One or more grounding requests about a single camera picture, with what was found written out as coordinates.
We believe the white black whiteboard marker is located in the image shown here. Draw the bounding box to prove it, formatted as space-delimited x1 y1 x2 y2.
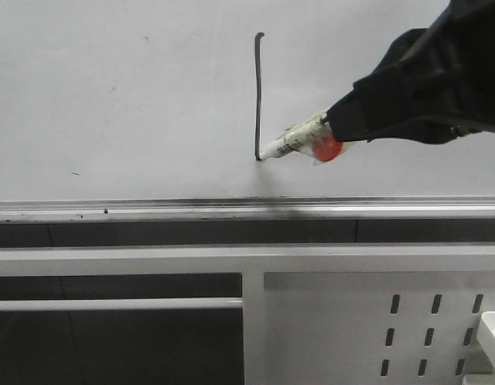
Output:
259 111 331 160

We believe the red round magnet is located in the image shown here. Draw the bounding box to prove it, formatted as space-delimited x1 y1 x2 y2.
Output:
311 135 343 162

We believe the white metal pegboard rack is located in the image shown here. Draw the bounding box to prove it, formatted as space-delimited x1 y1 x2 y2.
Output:
0 245 495 384

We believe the white whiteboard with aluminium frame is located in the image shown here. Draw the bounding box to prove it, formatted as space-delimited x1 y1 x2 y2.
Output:
0 1 495 223

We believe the white plastic bin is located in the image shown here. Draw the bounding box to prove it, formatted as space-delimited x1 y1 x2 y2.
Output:
462 311 495 385

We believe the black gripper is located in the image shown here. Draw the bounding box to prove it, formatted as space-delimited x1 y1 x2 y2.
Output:
327 1 495 144

